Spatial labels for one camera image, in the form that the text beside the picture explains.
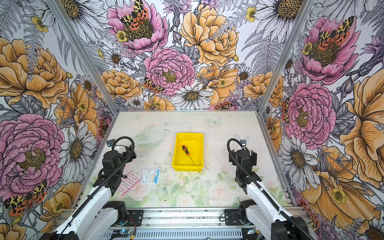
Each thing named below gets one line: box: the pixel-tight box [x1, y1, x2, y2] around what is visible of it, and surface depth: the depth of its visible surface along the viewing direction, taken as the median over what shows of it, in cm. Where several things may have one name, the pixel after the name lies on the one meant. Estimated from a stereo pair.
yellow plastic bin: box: [172, 132, 204, 172], surface depth 98 cm
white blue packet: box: [140, 168, 160, 185], surface depth 89 cm
